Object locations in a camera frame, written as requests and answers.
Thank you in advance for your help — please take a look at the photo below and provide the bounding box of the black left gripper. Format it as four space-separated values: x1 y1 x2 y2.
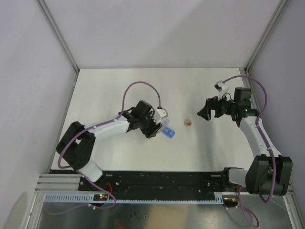
139 111 162 139

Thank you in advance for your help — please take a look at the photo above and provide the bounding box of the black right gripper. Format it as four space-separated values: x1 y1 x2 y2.
197 91 237 121

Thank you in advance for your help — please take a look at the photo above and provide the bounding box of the blue weekly pill organizer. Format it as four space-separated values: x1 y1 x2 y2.
161 118 175 139

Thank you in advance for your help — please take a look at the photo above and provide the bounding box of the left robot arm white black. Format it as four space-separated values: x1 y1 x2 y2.
56 100 168 190

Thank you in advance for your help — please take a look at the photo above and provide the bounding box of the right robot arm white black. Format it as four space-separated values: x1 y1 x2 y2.
197 87 293 196

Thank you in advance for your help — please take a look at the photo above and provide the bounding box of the small electronics board with leds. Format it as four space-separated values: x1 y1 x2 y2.
93 194 109 201

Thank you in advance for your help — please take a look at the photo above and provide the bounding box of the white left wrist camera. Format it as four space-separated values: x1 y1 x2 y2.
153 108 168 124

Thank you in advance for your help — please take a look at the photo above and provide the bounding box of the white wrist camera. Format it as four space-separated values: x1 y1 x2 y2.
214 81 229 100
153 108 168 124

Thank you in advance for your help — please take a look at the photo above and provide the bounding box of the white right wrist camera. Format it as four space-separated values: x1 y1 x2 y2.
214 81 229 100

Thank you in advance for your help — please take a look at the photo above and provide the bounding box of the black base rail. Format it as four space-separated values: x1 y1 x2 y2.
78 170 237 200

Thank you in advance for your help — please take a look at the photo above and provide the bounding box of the white slotted cable duct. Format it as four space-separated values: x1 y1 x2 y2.
44 193 224 205

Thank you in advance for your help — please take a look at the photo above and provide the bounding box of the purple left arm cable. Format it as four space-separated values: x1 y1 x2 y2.
45 81 163 214

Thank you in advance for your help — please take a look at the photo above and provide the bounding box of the aluminium frame post right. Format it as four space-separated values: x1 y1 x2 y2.
244 0 291 75

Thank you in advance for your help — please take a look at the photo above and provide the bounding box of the aluminium frame post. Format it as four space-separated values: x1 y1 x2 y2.
35 0 80 74
244 0 291 75

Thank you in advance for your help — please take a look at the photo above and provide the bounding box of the aluminium frame post left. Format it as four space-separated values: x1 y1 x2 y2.
35 0 80 74

